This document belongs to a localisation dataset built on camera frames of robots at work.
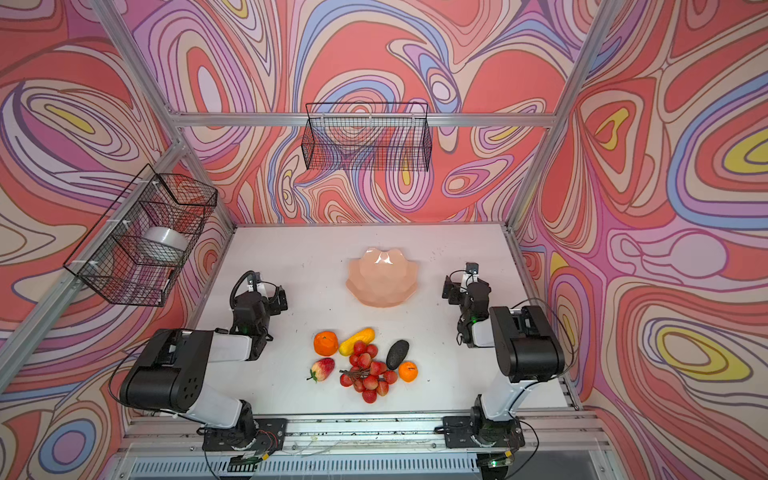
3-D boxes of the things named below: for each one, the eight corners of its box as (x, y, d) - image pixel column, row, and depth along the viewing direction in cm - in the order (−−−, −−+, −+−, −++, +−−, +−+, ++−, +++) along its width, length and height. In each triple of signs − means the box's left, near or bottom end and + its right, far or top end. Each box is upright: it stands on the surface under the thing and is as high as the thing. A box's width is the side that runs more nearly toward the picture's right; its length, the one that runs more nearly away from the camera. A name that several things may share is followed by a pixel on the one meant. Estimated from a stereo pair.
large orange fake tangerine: (315, 356, 87) (312, 350, 83) (318, 338, 90) (315, 331, 87) (337, 356, 87) (334, 350, 83) (339, 338, 90) (337, 331, 87)
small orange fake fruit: (398, 382, 82) (398, 379, 80) (398, 364, 86) (398, 361, 84) (418, 382, 82) (419, 379, 80) (417, 364, 86) (417, 361, 84)
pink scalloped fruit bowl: (345, 313, 97) (343, 305, 93) (350, 256, 112) (349, 248, 108) (419, 313, 97) (420, 305, 93) (415, 256, 112) (416, 248, 108)
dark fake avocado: (381, 363, 86) (381, 359, 83) (397, 340, 90) (397, 335, 87) (395, 373, 84) (395, 369, 81) (410, 349, 88) (411, 344, 86)
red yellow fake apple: (310, 381, 83) (307, 377, 80) (317, 359, 87) (315, 355, 84) (328, 385, 82) (326, 381, 79) (335, 363, 86) (334, 359, 83)
